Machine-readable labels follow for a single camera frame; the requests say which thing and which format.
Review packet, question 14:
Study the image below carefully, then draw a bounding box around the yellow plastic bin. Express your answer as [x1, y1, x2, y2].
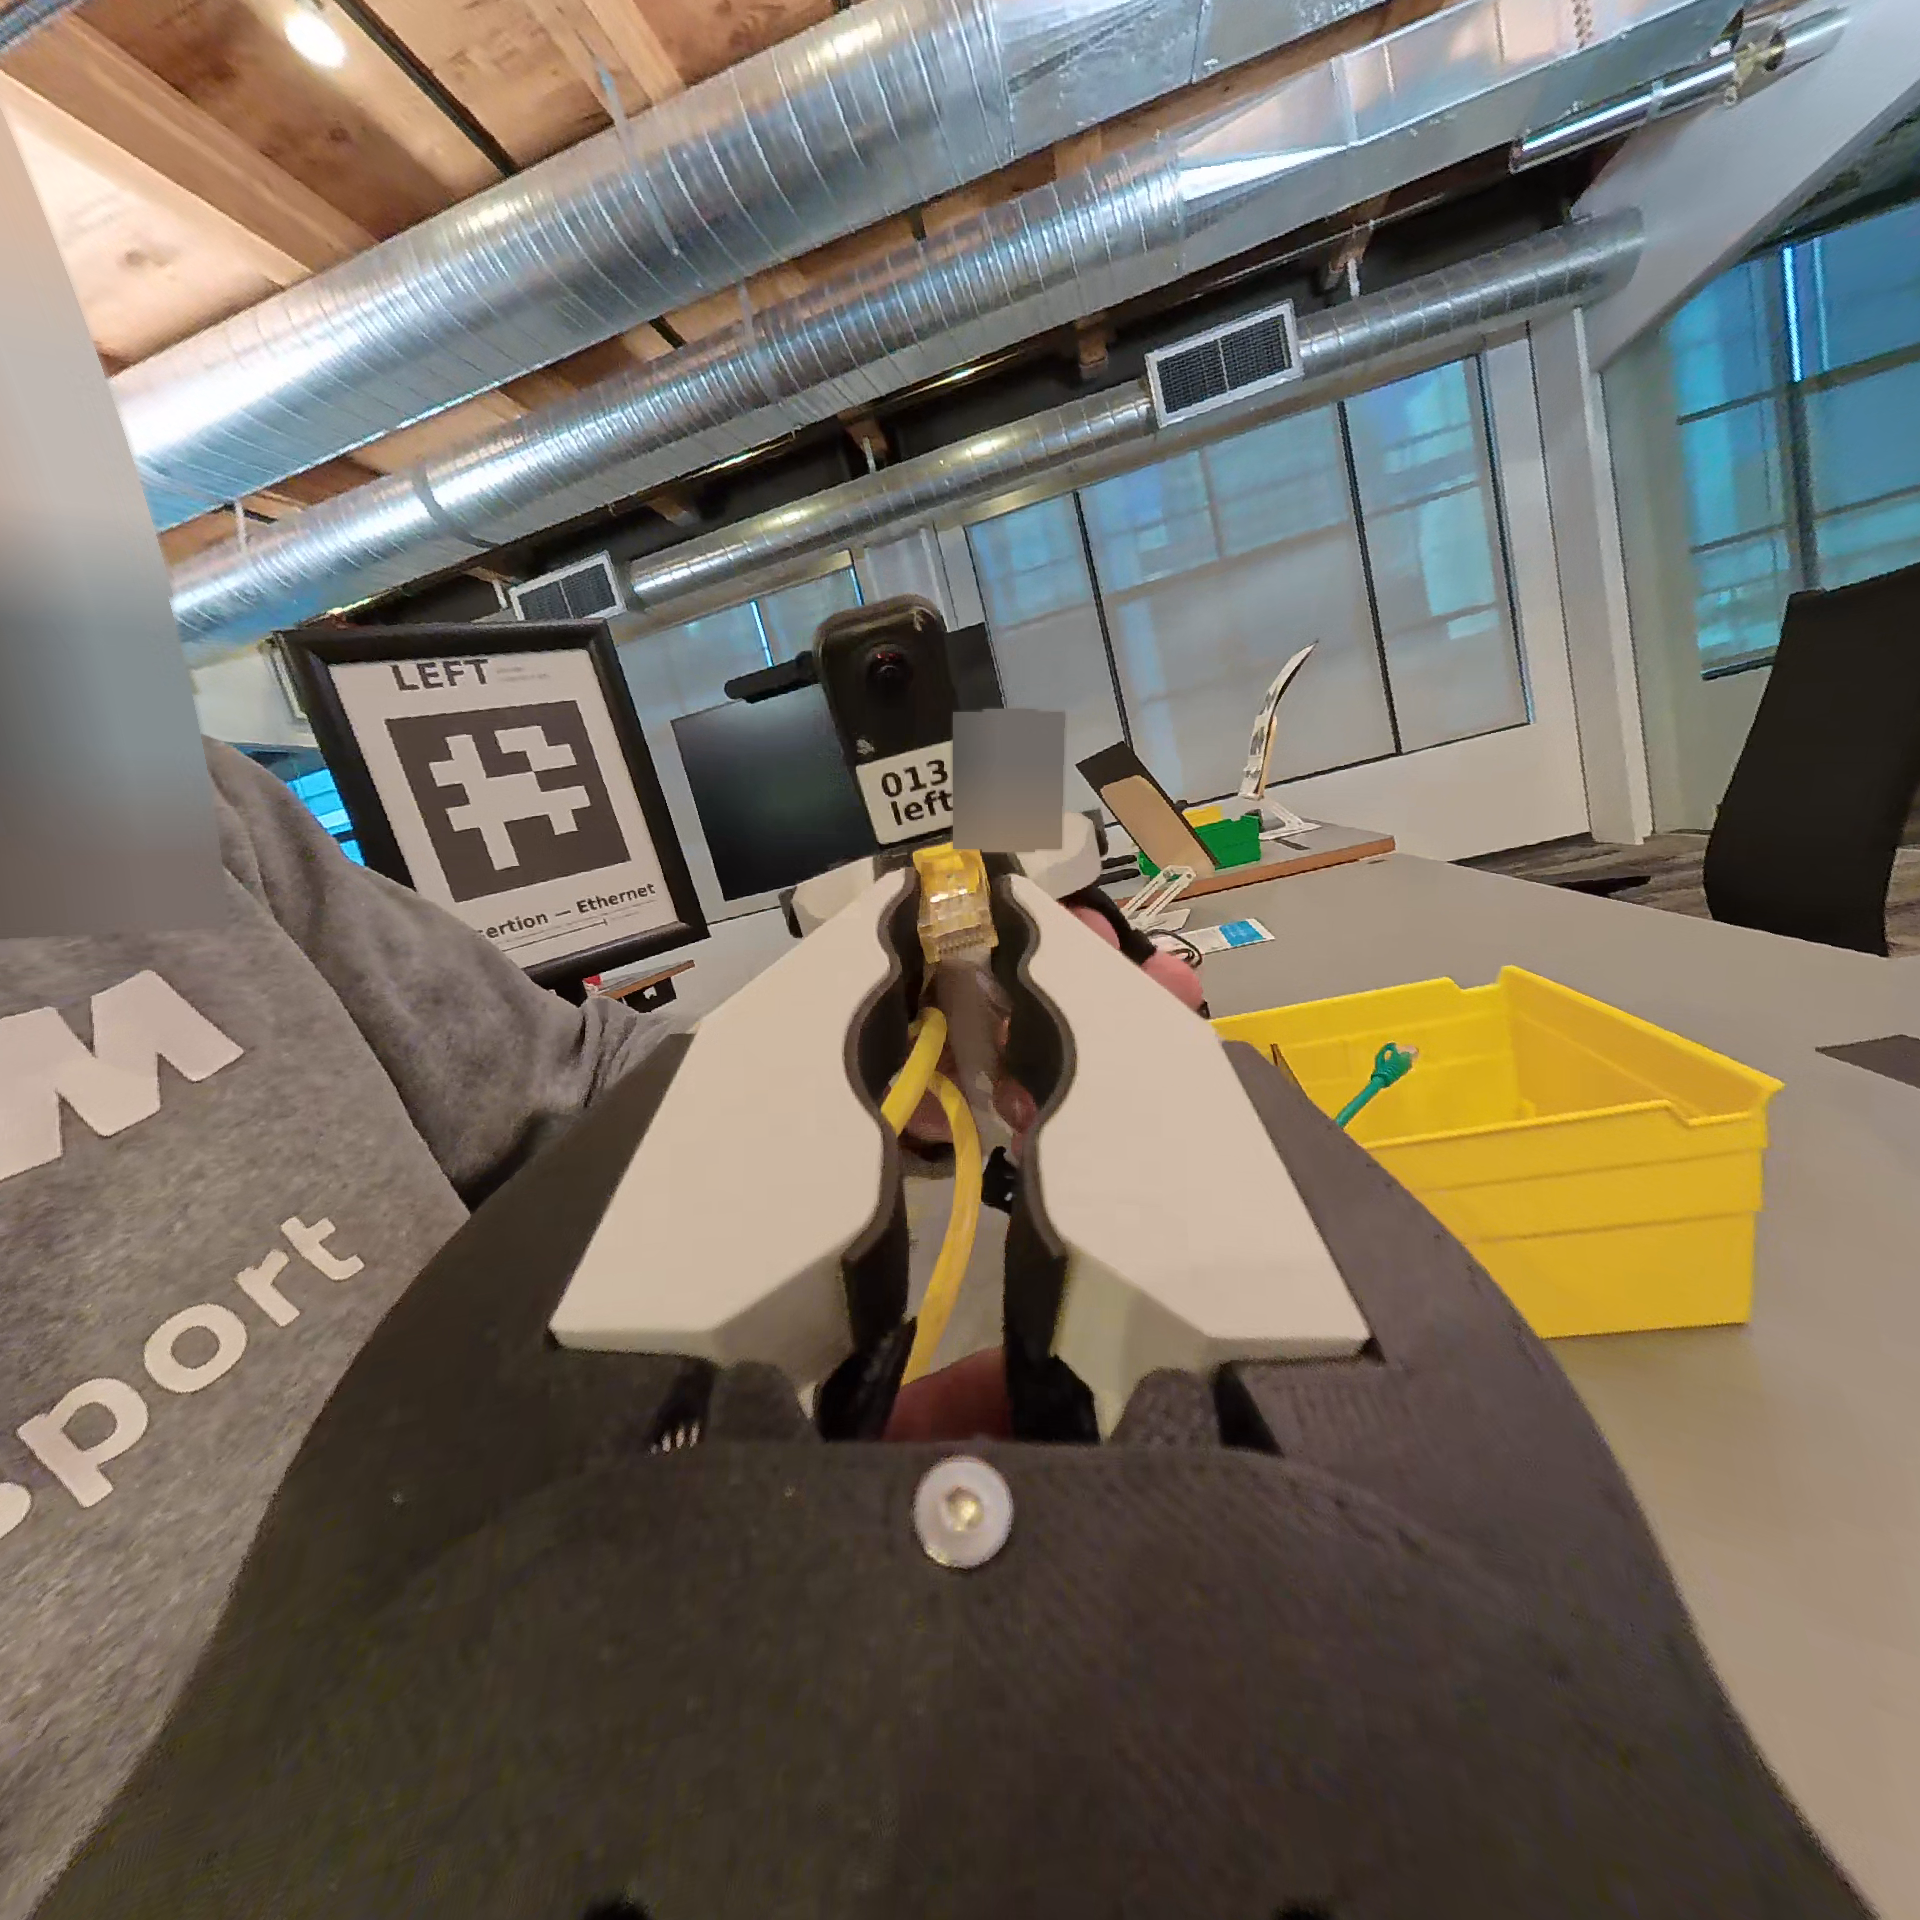
[1208, 965, 1789, 1342]

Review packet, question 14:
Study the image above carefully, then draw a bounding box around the person's left hand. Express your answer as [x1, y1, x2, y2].
[1056, 888, 1214, 1024]

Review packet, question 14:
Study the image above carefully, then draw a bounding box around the silver metal pipe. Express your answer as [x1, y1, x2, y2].
[1507, 7, 1852, 178]

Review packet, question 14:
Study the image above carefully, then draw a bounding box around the black framed marker sign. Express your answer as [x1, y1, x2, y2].
[272, 616, 711, 986]

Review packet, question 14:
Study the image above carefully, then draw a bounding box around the large glass window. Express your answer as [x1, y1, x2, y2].
[623, 352, 1535, 904]
[1660, 194, 1920, 686]

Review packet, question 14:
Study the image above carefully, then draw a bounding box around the person's right hand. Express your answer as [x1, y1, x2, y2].
[892, 1342, 1016, 1443]

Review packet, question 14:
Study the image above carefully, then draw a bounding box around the silver ventilation duct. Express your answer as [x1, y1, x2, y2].
[168, 149, 1202, 641]
[625, 210, 1647, 609]
[111, 0, 1501, 521]

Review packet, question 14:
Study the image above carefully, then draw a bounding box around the white vent grille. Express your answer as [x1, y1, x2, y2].
[506, 551, 625, 627]
[1145, 299, 1299, 426]

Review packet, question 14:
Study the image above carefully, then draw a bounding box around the black office chair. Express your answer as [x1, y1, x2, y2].
[1701, 582, 1920, 958]

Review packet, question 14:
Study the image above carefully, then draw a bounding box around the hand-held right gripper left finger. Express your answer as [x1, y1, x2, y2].
[546, 876, 921, 1425]

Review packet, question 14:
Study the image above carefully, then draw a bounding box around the green ethernet cable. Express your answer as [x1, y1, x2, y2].
[1325, 1039, 1425, 1127]

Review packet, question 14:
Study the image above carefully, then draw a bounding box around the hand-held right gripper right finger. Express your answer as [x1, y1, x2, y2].
[998, 879, 1374, 1433]

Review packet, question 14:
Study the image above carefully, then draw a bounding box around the yellow ethernet cable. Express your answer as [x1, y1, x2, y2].
[876, 843, 1000, 1389]

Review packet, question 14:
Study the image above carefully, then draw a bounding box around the wooden stand board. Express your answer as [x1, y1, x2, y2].
[1074, 741, 1204, 880]

